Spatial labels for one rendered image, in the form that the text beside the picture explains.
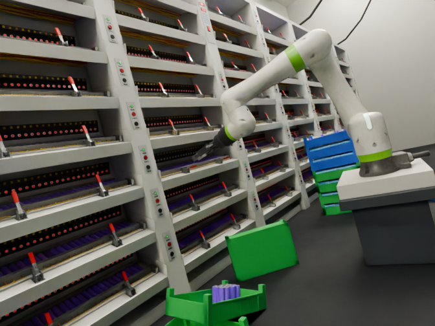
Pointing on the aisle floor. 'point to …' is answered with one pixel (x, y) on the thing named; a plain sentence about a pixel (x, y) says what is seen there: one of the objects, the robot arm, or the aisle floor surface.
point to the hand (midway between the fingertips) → (199, 156)
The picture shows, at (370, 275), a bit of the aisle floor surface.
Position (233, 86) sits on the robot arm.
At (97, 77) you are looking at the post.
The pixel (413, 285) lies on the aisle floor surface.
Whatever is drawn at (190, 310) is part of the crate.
